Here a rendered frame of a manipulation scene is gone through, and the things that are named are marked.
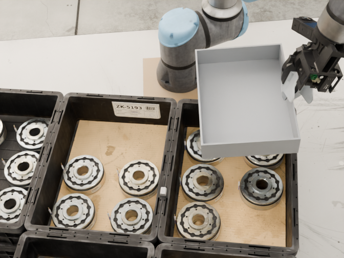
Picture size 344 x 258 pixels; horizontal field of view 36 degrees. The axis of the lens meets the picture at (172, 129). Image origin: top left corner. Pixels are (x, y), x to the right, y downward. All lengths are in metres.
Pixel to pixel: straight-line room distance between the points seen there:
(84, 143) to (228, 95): 0.44
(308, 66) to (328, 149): 0.57
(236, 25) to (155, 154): 0.46
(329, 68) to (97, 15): 2.16
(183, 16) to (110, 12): 1.55
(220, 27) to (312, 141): 0.42
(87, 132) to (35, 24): 1.70
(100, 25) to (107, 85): 1.29
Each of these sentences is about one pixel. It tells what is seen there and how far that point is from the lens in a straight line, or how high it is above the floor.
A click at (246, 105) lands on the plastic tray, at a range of 1.19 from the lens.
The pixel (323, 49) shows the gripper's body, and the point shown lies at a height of 1.26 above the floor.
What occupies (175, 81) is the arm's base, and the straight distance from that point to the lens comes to 1.62.
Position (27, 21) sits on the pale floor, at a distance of 3.14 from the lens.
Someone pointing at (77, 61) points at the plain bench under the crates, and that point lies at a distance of 1.83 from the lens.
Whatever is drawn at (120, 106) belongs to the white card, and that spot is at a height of 0.90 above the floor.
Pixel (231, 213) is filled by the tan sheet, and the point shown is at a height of 0.83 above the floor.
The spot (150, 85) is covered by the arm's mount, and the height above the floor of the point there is 0.73.
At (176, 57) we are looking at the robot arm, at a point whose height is 0.87.
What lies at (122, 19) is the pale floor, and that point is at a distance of 3.01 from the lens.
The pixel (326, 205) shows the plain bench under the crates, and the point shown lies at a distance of 1.49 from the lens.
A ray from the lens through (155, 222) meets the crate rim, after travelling 1.18.
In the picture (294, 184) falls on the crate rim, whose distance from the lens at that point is 1.23.
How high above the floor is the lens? 1.98
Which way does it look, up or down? 53 degrees down
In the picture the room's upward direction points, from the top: 6 degrees counter-clockwise
